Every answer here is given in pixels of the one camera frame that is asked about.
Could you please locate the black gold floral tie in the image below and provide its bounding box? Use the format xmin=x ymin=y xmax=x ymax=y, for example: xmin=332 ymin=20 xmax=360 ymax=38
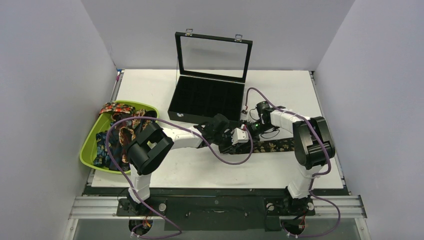
xmin=231 ymin=138 xmax=296 ymax=155

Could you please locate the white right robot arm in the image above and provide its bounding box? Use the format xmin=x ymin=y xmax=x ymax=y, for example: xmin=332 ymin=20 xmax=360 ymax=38
xmin=244 ymin=101 xmax=336 ymax=214

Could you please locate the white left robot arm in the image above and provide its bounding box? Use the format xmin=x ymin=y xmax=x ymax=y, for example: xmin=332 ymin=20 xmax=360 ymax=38
xmin=125 ymin=114 xmax=250 ymax=215

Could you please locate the black display case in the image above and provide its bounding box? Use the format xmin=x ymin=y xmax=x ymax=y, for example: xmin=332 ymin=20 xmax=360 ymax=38
xmin=167 ymin=28 xmax=253 ymax=125

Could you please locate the brown paisley tie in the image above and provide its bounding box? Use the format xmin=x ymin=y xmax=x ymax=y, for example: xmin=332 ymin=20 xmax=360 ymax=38
xmin=118 ymin=109 xmax=158 ymax=148

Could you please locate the red floral tie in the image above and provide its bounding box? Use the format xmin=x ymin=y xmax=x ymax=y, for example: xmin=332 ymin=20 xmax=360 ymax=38
xmin=99 ymin=102 xmax=136 ymax=122

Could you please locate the blue floral tie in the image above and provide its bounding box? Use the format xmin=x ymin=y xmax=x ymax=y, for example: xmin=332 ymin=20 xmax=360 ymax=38
xmin=93 ymin=131 xmax=111 ymax=168

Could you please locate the green plastic bin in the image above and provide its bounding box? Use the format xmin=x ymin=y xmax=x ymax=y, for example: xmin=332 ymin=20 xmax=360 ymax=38
xmin=79 ymin=100 xmax=159 ymax=174

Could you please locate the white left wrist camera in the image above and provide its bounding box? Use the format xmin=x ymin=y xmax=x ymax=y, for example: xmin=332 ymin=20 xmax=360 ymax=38
xmin=231 ymin=124 xmax=250 ymax=145

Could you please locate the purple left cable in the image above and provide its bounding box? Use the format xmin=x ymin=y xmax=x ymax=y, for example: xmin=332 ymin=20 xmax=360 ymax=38
xmin=105 ymin=115 xmax=255 ymax=240

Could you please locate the purple cable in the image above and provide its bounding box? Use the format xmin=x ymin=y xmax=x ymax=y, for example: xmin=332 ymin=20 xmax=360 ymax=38
xmin=243 ymin=87 xmax=341 ymax=239
xmin=105 ymin=115 xmax=255 ymax=240

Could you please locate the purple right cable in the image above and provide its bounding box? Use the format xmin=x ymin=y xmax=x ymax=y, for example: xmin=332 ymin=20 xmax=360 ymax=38
xmin=243 ymin=87 xmax=341 ymax=239

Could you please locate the aluminium rail frame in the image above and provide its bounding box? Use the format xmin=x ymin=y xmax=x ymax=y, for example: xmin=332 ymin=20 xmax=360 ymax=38
xmin=69 ymin=195 xmax=367 ymax=220

